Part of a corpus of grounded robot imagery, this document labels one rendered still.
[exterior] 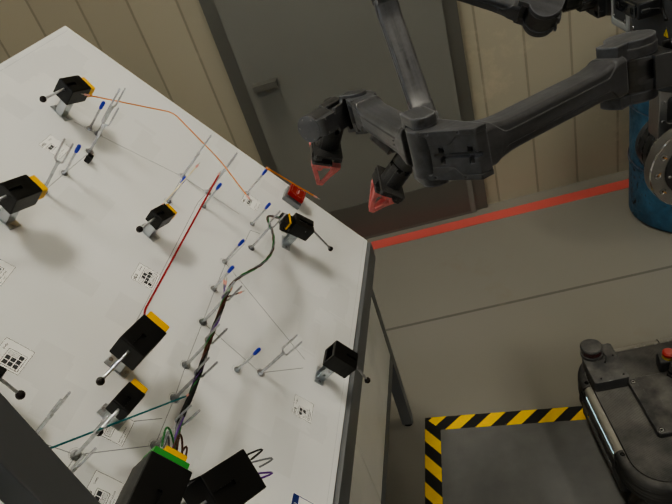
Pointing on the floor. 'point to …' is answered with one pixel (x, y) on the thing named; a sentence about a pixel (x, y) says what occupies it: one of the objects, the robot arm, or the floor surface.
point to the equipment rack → (33, 466)
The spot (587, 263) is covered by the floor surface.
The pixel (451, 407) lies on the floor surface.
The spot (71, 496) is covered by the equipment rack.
